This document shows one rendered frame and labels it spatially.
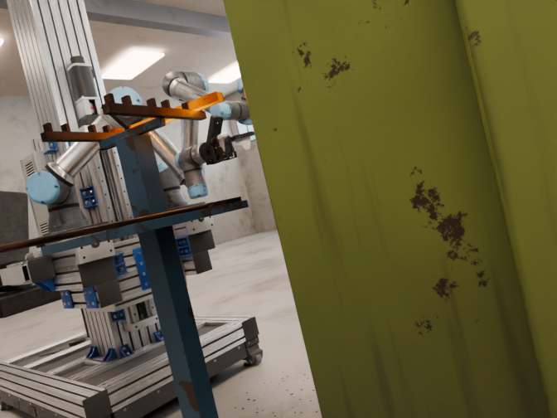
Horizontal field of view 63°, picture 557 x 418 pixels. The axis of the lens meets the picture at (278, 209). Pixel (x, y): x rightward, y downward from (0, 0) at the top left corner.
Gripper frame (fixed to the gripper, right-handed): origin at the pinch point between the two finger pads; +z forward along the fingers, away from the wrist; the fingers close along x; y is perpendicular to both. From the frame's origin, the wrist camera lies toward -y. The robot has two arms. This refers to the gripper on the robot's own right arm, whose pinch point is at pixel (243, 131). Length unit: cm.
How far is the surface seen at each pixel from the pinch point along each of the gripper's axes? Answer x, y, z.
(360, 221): 49, 33, 64
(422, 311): 49, 49, 71
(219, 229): -667, 64, -736
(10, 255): -180, 13, -715
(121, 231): 69, 25, 24
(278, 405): -1, 100, -16
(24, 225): -214, -33, -717
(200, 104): 38.4, -2.0, 21.9
